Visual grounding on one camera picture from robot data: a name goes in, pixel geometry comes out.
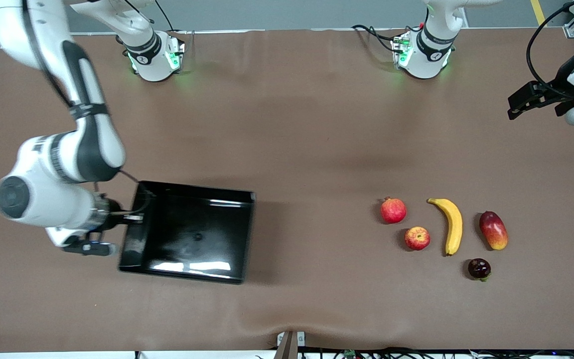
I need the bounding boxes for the black rectangular plastic tray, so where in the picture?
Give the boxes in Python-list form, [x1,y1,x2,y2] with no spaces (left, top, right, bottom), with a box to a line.
[118,180,257,285]

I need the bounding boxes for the yellow banana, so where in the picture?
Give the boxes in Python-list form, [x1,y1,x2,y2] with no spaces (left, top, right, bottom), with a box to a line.
[427,198,463,257]

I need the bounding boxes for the red yellow apple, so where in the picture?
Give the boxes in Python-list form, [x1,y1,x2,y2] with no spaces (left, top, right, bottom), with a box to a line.
[405,226,431,251]

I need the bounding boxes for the red yellow mango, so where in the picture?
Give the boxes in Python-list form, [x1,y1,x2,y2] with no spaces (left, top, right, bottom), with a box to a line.
[479,211,509,251]

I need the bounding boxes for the red pomegranate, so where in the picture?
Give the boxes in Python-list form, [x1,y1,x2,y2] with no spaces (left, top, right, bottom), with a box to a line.
[380,196,408,225]

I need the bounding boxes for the dark purple mangosteen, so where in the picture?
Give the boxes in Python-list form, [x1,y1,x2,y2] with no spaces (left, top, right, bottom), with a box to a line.
[468,258,492,282]

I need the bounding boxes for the large table cover mat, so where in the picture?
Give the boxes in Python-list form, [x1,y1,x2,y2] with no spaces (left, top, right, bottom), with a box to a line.
[0,27,574,353]

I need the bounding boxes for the black left arm base cable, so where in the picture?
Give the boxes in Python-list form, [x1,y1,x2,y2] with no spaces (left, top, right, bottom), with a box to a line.
[351,24,408,53]

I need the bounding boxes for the black arm base cable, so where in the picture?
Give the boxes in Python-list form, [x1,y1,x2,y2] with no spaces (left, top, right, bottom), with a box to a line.
[351,24,408,53]
[154,0,177,33]

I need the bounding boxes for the black right arm base cable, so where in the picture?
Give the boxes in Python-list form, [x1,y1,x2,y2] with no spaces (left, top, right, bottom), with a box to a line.
[154,0,177,33]

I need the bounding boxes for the silver camera mount clamp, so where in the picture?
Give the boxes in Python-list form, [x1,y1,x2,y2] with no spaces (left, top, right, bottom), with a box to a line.
[276,331,306,359]

